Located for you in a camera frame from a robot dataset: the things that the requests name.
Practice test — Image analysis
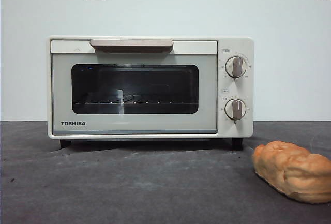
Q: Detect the oven door with beige handle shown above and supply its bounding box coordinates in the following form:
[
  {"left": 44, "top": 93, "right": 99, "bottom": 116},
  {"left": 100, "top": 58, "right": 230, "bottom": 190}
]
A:
[{"left": 50, "top": 39, "right": 218, "bottom": 135}]

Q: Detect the golden bread loaf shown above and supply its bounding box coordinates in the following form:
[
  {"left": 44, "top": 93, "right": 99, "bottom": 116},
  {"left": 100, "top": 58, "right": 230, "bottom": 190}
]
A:
[{"left": 252, "top": 141, "right": 331, "bottom": 204}]

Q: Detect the beige oven timer knob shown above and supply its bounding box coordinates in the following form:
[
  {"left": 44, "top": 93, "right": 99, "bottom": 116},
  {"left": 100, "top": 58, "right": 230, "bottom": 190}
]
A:
[{"left": 224, "top": 98, "right": 248, "bottom": 121}]

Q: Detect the beige oven temperature knob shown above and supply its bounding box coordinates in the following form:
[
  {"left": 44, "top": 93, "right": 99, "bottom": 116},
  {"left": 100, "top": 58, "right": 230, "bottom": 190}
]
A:
[{"left": 224, "top": 55, "right": 248, "bottom": 79}]

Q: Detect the white Toshiba toaster oven housing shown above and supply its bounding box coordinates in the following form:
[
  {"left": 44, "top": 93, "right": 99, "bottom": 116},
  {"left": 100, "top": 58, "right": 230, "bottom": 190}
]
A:
[{"left": 46, "top": 35, "right": 255, "bottom": 150}]

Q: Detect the metal wire oven rack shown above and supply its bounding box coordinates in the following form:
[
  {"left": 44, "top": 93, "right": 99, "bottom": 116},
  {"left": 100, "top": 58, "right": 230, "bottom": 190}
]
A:
[{"left": 73, "top": 93, "right": 193, "bottom": 106}]

